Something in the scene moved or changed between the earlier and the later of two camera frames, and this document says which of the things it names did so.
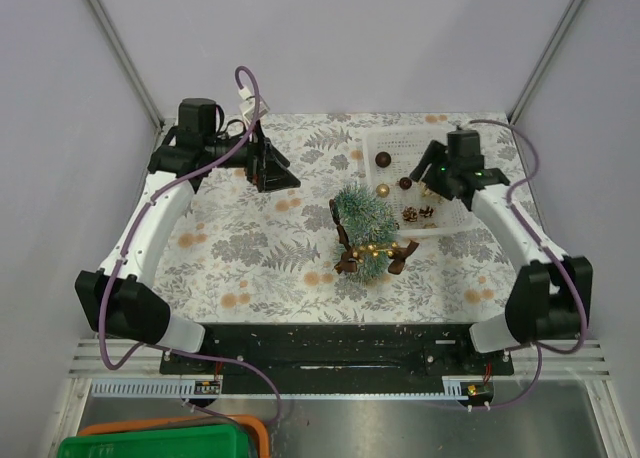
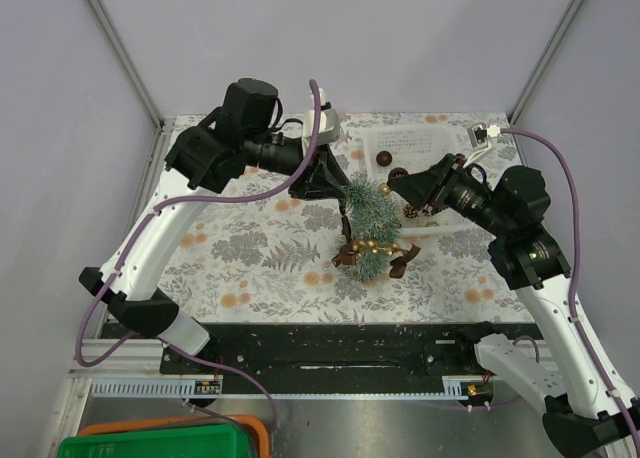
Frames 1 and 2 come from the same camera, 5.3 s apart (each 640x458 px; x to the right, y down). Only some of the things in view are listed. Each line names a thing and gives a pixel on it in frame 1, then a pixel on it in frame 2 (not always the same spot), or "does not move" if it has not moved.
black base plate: x=338 y=358 does not move
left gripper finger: x=266 y=165 to x=322 y=178
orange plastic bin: x=249 y=422 does not move
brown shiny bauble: x=383 y=159 does not move
